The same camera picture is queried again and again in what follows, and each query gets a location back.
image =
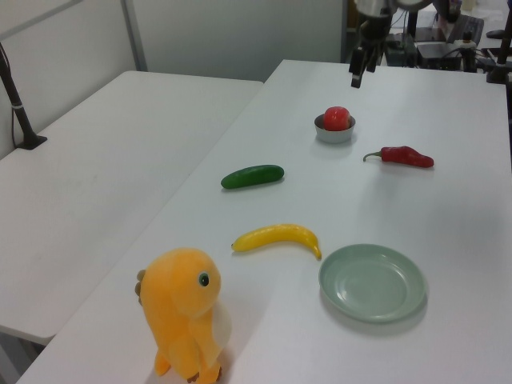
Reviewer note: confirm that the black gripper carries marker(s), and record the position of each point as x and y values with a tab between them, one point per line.
374	33

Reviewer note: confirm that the red apple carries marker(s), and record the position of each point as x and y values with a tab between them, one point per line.
337	118

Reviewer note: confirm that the small grey bowl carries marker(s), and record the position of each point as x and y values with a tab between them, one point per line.
334	136

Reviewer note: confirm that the red chili pepper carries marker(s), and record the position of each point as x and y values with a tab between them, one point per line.
404	157

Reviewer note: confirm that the computer keyboard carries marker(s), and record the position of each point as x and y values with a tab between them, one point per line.
468	29

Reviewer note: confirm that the black computer mouse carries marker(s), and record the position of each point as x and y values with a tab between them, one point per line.
496	34

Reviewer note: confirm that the green cucumber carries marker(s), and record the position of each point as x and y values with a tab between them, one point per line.
252	177

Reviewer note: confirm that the yellow banana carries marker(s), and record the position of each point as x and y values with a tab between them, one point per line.
276	236

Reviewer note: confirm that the pale green plate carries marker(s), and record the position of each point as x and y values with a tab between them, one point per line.
372	289

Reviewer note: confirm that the white side table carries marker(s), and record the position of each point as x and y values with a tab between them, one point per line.
100	180

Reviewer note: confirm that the orange plush duck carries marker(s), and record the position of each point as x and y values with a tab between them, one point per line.
180	308

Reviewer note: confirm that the black pole with base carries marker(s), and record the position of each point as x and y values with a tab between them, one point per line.
16	108

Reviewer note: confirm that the black camera stand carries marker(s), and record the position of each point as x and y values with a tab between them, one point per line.
501	60

